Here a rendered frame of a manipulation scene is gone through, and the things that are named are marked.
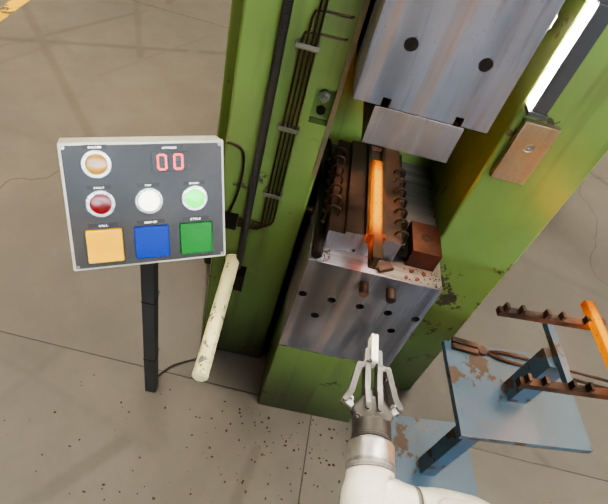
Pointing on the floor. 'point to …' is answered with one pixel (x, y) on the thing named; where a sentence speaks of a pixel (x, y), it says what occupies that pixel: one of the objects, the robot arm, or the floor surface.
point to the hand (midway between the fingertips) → (373, 350)
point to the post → (150, 323)
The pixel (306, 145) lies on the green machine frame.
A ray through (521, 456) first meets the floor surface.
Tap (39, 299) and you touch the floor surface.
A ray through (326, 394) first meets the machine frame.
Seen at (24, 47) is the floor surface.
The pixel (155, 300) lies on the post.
